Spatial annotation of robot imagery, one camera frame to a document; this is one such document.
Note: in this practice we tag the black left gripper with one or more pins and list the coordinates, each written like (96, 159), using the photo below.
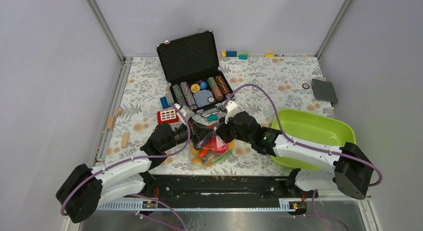
(199, 133)

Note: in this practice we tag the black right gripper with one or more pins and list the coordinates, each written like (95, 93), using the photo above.
(223, 128)

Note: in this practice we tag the orange toy carrot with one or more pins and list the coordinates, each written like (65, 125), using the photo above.
(203, 152)

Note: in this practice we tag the red toy apple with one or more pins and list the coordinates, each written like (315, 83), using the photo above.
(218, 146)

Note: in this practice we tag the clear zip top bag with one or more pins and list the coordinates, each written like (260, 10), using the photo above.
(195, 162)

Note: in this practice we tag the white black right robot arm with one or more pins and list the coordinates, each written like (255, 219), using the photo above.
(345, 168)

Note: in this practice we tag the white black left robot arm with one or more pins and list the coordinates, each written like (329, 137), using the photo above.
(86, 188)

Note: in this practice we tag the small teal block by case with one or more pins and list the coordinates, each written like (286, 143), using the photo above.
(212, 117)

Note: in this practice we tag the red white window brick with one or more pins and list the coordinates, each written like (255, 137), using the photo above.
(168, 116)

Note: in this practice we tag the blue playing card deck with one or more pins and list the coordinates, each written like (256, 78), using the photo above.
(203, 98)

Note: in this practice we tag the blue toy brick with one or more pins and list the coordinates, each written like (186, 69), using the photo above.
(164, 103)

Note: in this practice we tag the yellow big blind button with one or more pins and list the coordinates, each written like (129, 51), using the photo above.
(195, 88)

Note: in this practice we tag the grey toy brick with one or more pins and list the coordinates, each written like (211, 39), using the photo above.
(169, 98)

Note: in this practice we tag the black poker chip case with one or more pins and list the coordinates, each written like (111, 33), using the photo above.
(189, 60)

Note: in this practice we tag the teal toy block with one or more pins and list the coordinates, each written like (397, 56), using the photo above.
(243, 56)

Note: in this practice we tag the green plastic tray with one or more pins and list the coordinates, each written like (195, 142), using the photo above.
(315, 128)

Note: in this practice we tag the small wooden cube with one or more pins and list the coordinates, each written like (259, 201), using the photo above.
(118, 112)

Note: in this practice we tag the grey building baseplate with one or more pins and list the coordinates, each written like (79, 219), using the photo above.
(324, 91)

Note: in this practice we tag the wooden block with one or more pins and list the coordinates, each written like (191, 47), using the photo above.
(110, 122)

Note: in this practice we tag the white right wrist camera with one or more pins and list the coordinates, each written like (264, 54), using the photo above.
(231, 110)

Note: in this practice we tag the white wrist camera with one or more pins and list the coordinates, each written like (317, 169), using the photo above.
(184, 113)
(231, 110)

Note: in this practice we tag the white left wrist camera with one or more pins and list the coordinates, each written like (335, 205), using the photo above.
(184, 113)

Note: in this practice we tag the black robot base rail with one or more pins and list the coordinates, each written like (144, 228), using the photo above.
(224, 192)

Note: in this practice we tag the blue toy block at wall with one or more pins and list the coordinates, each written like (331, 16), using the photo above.
(231, 53)

